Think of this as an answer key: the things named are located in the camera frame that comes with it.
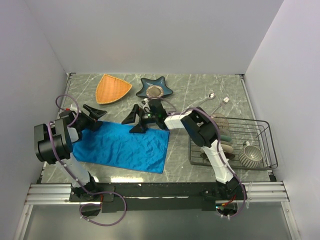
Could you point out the silver fork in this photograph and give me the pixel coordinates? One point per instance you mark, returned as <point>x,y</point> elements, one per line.
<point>222,103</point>

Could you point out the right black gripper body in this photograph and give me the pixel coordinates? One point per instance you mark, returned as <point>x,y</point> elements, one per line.
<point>147,118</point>

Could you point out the grey ribbed mug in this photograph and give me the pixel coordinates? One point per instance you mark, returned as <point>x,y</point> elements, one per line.
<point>250,156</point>

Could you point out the blue cloth napkin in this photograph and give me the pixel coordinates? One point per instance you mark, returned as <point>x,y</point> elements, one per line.
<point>113,145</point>

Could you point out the green plate in rack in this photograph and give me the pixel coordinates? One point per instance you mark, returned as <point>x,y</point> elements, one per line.
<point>225,138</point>

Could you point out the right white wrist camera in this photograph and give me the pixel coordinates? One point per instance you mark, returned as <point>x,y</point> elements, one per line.
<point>145,105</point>

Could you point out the orange woven basket tray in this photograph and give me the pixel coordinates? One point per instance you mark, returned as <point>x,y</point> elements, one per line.
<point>111,89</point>

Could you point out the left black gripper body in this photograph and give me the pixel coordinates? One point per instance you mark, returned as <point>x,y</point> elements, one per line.
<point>84,121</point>

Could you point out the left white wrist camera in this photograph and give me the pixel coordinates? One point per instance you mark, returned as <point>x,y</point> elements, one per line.
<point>73,107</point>

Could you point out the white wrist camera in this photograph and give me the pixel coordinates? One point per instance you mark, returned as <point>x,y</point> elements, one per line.
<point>73,107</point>
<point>145,105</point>

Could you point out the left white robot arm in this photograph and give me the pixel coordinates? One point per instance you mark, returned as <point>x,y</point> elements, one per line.
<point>53,144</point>

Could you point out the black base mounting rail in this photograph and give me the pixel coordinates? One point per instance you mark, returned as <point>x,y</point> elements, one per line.
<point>156,196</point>

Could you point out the dark blue star dish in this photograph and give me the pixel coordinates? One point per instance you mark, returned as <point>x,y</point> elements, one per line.
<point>152,88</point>

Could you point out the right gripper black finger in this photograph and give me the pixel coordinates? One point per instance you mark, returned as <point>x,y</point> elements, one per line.
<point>140,128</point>
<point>132,115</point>

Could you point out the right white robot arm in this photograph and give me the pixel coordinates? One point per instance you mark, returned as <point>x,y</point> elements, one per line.
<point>203,131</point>

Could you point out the black wire dish rack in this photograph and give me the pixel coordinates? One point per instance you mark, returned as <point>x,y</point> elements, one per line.
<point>258,133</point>

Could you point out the silver spoon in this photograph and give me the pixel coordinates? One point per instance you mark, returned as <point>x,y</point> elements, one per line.
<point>197,103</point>

